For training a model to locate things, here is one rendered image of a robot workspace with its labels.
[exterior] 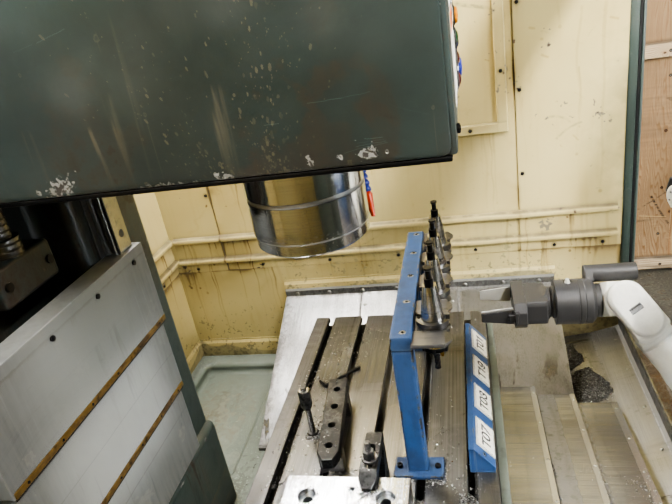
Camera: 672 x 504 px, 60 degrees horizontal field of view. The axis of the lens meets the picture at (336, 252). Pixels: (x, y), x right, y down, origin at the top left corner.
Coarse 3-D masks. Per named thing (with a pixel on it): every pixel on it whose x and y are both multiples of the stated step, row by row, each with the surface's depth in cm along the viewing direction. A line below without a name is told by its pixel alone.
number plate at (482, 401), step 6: (474, 384) 131; (474, 390) 129; (480, 390) 130; (474, 396) 127; (480, 396) 129; (486, 396) 131; (474, 402) 125; (480, 402) 127; (486, 402) 129; (480, 408) 125; (486, 408) 127; (486, 414) 125
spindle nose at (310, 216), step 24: (264, 192) 72; (288, 192) 70; (312, 192) 70; (336, 192) 72; (360, 192) 75; (264, 216) 73; (288, 216) 72; (312, 216) 72; (336, 216) 73; (360, 216) 76; (264, 240) 76; (288, 240) 73; (312, 240) 73; (336, 240) 74
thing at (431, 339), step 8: (416, 336) 105; (424, 336) 105; (432, 336) 104; (440, 336) 104; (448, 336) 104; (416, 344) 103; (424, 344) 103; (432, 344) 102; (440, 344) 102; (448, 344) 102
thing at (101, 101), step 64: (0, 0) 62; (64, 0) 61; (128, 0) 59; (192, 0) 58; (256, 0) 57; (320, 0) 56; (384, 0) 55; (0, 64) 65; (64, 64) 64; (128, 64) 62; (192, 64) 61; (256, 64) 60; (320, 64) 59; (384, 64) 58; (448, 64) 57; (0, 128) 68; (64, 128) 67; (128, 128) 66; (192, 128) 64; (256, 128) 63; (320, 128) 62; (384, 128) 60; (448, 128) 59; (0, 192) 72; (64, 192) 71; (128, 192) 70
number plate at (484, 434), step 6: (480, 420) 121; (480, 426) 120; (486, 426) 121; (480, 432) 118; (486, 432) 120; (492, 432) 121; (480, 438) 117; (486, 438) 118; (492, 438) 120; (480, 444) 115; (486, 444) 117; (492, 444) 118; (486, 450) 115; (492, 450) 117; (492, 456) 115
